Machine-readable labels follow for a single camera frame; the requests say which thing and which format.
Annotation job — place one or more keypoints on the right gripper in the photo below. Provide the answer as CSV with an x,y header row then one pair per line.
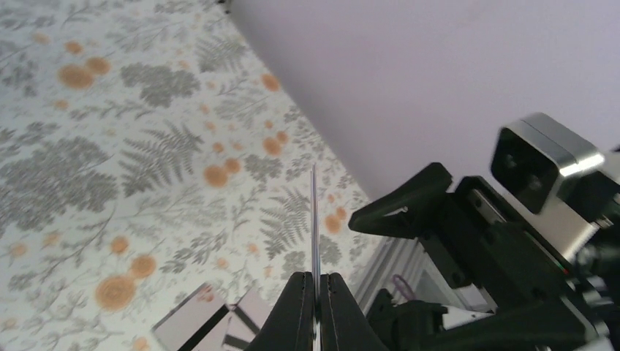
x,y
475,237

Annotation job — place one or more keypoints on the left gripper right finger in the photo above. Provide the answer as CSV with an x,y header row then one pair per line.
x,y
343,325

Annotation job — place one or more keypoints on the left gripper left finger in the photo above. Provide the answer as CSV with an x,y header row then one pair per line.
x,y
290,325

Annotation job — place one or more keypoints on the black stripe white card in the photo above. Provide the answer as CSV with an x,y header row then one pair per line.
x,y
315,258

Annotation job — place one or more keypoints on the black striped card pile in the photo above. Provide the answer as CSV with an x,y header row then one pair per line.
x,y
204,321

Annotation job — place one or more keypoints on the floral table mat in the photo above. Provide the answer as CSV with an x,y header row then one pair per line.
x,y
146,150

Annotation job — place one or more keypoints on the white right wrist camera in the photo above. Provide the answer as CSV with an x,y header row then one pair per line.
x,y
561,182

